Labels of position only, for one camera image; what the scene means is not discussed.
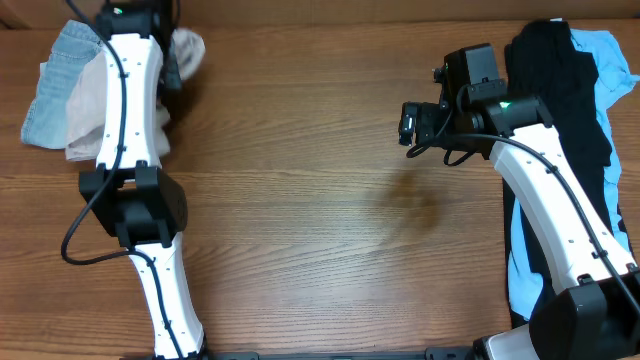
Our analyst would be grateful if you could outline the black garment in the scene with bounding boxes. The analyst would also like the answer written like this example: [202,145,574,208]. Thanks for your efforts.
[501,19,636,329]

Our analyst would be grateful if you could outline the folded light blue jeans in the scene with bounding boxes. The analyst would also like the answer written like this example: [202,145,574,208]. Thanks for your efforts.
[20,20,102,150]

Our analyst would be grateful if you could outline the light blue shirt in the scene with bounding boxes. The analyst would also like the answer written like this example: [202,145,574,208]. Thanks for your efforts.
[507,28,640,321]

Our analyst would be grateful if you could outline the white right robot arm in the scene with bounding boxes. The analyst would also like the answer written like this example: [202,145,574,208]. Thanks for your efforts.
[398,66,639,360]

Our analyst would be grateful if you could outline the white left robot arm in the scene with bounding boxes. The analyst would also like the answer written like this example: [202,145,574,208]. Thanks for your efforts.
[79,1,208,359]

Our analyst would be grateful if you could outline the beige khaki shorts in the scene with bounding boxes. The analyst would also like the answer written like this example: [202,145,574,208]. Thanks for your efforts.
[65,28,206,162]

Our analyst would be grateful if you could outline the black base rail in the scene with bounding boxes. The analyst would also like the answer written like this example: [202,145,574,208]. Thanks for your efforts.
[124,339,541,360]

